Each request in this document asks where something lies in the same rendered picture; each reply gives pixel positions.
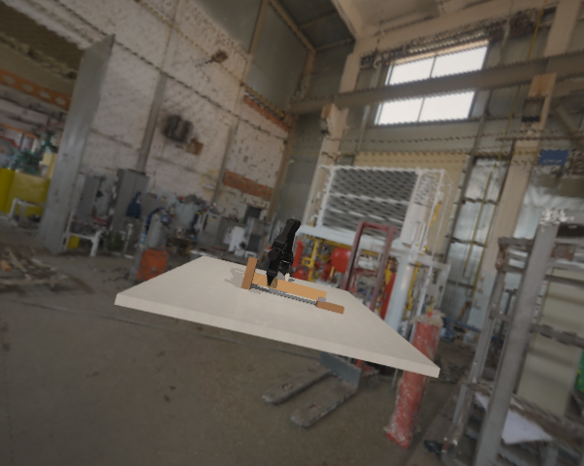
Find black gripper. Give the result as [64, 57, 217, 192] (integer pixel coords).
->
[266, 260, 280, 285]

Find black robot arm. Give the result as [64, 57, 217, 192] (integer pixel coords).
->
[268, 218, 301, 276]

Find long light wooden rail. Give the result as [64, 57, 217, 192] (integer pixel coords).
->
[252, 273, 327, 301]

